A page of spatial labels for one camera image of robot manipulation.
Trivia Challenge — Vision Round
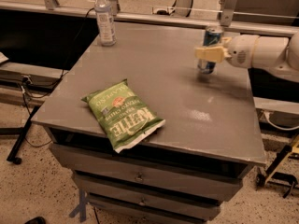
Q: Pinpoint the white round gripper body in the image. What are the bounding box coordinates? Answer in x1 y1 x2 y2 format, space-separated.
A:
226 35 260 68

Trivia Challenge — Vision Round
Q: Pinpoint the blue silver redbull can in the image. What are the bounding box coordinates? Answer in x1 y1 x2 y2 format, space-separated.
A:
197 25 223 75

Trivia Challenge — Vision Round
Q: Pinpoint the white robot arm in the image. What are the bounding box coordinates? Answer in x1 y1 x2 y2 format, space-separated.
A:
195 33 299 82

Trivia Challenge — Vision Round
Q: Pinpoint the green jalapeno chip bag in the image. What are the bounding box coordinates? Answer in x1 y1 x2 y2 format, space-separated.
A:
82 79 165 153

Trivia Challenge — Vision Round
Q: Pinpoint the clear plastic water bottle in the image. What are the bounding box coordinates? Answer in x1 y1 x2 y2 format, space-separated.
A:
94 0 116 47

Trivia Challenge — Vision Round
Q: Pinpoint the yellow black wheeled base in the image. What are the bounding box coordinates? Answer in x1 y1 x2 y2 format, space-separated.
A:
255 135 299 200

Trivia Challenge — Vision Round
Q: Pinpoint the black stand leg with wheel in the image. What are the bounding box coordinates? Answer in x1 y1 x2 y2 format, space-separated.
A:
7 106 39 165

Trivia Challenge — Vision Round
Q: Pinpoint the black shoe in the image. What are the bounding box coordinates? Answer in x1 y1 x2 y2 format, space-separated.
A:
24 217 47 224

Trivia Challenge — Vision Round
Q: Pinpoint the metal window rail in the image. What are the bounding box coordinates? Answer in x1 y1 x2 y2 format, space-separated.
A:
0 1 299 37

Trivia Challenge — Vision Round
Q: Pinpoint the black cable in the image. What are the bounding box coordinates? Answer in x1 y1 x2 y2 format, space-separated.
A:
18 7 95 147

